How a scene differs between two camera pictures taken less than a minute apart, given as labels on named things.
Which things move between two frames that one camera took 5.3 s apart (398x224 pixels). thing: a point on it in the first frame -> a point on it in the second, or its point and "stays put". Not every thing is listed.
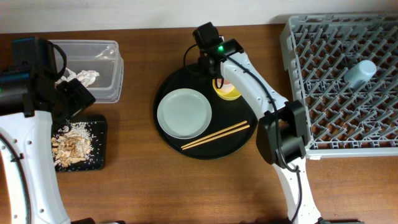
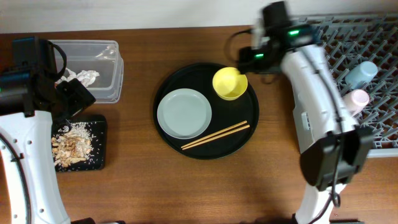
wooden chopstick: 216,137 stays put
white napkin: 85,76 stays put
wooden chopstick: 214,134 stays put
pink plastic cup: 227,85 -> 355,101
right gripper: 204,64 -> 245,61
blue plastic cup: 360,74 stays put
